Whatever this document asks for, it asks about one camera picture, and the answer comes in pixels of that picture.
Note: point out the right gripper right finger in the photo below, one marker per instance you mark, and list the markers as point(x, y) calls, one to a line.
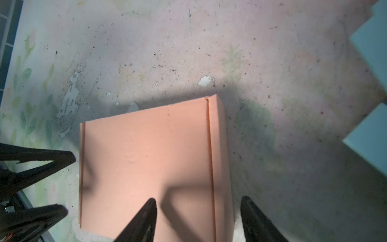
point(256, 225)

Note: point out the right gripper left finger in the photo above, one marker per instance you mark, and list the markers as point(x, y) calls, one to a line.
point(142, 227)

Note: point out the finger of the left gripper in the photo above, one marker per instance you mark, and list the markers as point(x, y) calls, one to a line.
point(12, 182)
point(30, 224)

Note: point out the orange paper box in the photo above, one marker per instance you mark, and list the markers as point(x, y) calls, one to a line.
point(176, 154)

